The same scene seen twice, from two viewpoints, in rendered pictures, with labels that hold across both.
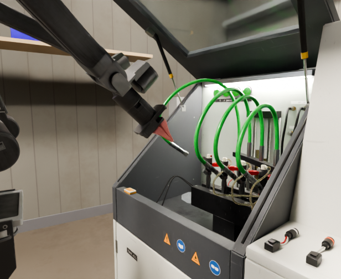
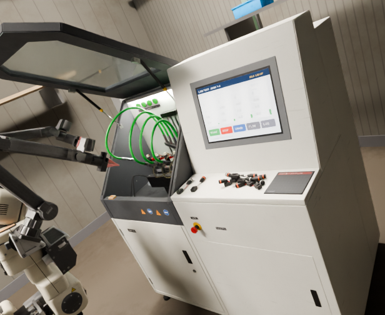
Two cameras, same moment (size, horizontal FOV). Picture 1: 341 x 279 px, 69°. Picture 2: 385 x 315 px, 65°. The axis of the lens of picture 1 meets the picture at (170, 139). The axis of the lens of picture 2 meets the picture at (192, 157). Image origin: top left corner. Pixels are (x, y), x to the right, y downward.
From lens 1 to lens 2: 0.96 m
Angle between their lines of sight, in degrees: 13
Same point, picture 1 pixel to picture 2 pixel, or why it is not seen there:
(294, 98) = not seen: hidden behind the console
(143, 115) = (97, 162)
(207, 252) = (160, 207)
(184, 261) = (155, 217)
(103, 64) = (69, 154)
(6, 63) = not seen: outside the picture
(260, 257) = (175, 198)
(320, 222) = (203, 169)
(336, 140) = (194, 130)
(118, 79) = (79, 155)
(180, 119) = (122, 134)
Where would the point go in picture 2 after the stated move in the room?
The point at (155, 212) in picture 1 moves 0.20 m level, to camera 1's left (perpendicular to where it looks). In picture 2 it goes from (130, 202) to (99, 217)
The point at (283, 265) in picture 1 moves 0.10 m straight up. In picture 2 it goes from (182, 197) to (174, 180)
